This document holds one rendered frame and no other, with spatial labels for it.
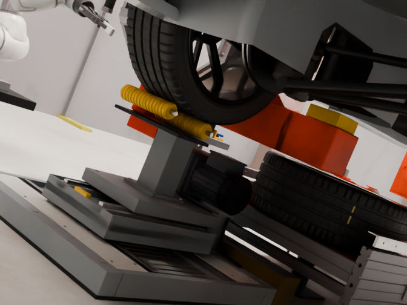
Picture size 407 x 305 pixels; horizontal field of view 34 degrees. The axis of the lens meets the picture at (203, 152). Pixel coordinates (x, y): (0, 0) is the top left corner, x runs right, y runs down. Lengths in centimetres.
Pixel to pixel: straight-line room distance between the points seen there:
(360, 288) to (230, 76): 88
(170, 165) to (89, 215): 35
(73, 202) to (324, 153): 88
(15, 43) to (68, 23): 255
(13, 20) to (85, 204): 130
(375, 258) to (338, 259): 13
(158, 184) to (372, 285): 84
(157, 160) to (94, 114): 387
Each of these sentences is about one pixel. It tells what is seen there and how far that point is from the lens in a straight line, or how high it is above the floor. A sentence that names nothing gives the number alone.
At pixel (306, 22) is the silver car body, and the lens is 173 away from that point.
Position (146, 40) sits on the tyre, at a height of 69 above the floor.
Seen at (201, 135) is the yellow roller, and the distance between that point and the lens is 219.
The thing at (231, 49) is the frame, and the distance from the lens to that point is 256.
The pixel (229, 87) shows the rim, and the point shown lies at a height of 67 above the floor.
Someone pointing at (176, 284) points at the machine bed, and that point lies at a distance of 195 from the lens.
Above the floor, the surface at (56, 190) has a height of 13.
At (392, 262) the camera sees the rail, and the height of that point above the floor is 31.
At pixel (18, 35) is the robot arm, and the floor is 54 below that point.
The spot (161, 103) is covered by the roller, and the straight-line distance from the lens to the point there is 217.
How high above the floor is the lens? 57
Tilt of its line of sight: 4 degrees down
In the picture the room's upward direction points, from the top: 23 degrees clockwise
